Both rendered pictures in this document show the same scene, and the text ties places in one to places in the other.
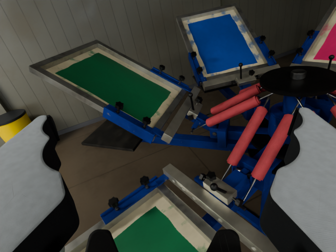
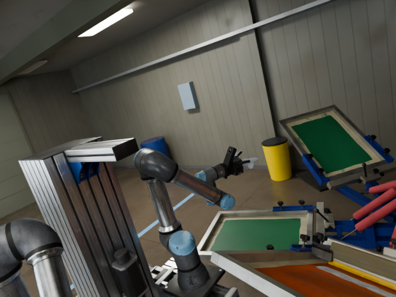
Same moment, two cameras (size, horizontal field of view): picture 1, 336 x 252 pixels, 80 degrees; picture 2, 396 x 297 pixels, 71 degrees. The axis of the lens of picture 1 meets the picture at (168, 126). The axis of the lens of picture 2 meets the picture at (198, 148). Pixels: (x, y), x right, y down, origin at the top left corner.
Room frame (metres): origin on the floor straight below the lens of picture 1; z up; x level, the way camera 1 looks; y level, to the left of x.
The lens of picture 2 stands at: (-0.93, -1.12, 2.16)
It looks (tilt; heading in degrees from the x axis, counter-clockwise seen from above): 14 degrees down; 58
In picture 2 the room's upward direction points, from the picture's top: 15 degrees counter-clockwise
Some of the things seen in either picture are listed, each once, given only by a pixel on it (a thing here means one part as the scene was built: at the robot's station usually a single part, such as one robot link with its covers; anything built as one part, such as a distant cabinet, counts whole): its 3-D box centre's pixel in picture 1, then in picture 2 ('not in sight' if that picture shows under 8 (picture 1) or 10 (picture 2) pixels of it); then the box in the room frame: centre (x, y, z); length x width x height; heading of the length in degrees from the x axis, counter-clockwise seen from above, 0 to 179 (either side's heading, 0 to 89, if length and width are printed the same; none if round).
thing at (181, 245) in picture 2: not in sight; (183, 248); (-0.47, -0.04, 1.42); 0.13 x 0.12 x 0.14; 82
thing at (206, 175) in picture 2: not in sight; (205, 177); (-0.19, 0.04, 1.65); 0.11 x 0.08 x 0.09; 172
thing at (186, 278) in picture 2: not in sight; (190, 270); (-0.47, -0.05, 1.31); 0.15 x 0.15 x 0.10
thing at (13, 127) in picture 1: (21, 136); (277, 158); (2.82, 2.24, 0.36); 0.47 x 0.45 x 0.72; 106
